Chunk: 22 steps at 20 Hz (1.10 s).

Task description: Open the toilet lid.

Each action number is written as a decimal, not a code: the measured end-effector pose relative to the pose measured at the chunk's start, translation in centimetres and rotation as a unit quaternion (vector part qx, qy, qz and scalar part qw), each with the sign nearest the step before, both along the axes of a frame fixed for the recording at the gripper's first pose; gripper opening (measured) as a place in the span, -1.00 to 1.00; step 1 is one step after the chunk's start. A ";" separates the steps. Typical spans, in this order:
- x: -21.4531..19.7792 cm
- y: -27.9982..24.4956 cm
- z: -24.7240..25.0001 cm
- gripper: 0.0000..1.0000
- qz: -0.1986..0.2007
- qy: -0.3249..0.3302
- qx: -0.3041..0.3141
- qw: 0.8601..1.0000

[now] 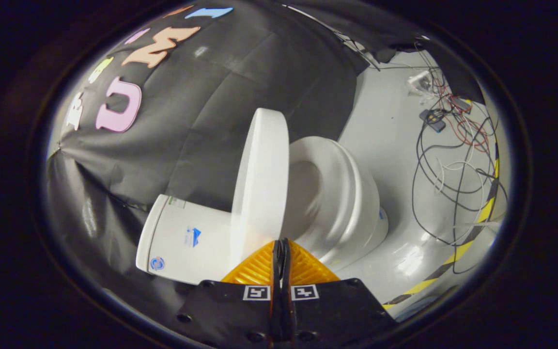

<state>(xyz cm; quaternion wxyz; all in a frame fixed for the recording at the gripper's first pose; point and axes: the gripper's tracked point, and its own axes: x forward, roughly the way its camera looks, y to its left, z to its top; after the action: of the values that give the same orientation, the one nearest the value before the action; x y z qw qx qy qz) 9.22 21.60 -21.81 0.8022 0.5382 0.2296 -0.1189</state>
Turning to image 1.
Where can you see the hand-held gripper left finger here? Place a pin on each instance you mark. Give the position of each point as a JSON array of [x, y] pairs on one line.
[[230, 315]]

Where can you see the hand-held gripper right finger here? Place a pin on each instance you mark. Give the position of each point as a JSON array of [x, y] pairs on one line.
[[337, 315]]

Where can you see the white toilet lid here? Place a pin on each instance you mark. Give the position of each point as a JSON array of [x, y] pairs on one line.
[[262, 184]]

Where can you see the white toilet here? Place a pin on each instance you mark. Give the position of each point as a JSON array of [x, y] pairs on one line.
[[182, 242]]

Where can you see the white toilet seat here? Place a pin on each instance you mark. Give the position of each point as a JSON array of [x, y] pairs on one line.
[[337, 184]]

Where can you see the yellow black floor tape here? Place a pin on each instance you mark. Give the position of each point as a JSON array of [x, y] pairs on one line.
[[463, 247]]

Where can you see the black backdrop cloth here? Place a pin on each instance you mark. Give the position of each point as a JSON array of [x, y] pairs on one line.
[[201, 116]]

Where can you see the small dark electronic box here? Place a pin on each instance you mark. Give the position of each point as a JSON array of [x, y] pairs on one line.
[[433, 120]]

